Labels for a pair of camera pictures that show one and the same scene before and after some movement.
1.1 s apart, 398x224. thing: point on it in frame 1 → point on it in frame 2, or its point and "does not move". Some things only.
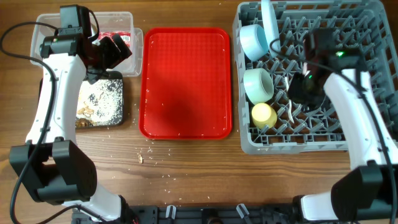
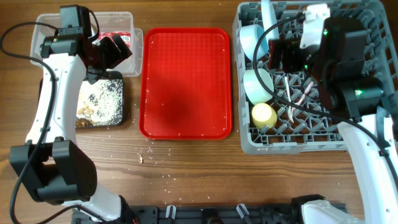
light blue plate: x=271 y=28 does not move
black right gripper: x=302 y=90 → x=285 y=54
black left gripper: x=116 y=56 does not move
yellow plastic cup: x=263 y=116 does not move
